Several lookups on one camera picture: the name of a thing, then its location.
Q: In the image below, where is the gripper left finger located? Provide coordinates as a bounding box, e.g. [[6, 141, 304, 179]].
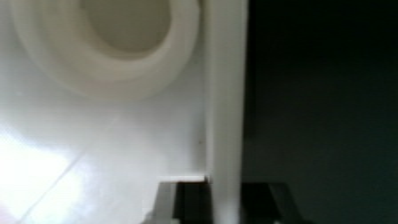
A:
[[141, 181, 212, 224]]

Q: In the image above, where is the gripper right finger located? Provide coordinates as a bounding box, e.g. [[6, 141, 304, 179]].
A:
[[242, 182, 311, 224]]

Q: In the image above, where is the white square table top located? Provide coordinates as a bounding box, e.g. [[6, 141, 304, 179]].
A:
[[0, 0, 249, 224]]

